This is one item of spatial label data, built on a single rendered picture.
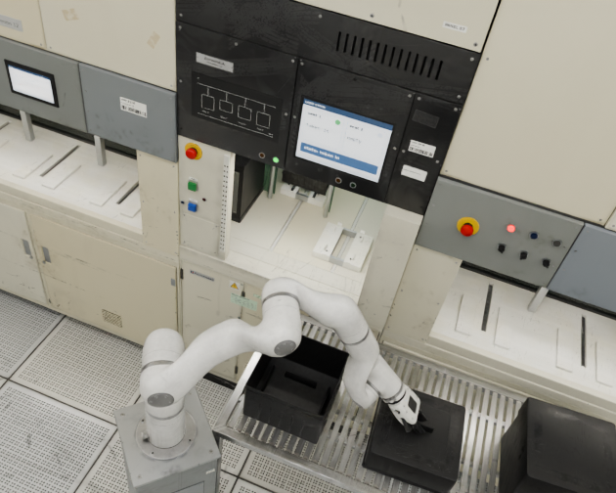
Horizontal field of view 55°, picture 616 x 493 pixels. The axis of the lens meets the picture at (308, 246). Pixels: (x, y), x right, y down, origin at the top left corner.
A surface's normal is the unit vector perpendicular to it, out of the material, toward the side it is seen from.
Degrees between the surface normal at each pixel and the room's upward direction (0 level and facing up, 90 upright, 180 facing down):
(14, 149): 0
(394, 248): 90
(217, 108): 90
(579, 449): 0
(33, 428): 0
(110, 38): 90
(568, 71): 90
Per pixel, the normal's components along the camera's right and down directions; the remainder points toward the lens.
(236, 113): -0.33, 0.61
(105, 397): 0.14, -0.72
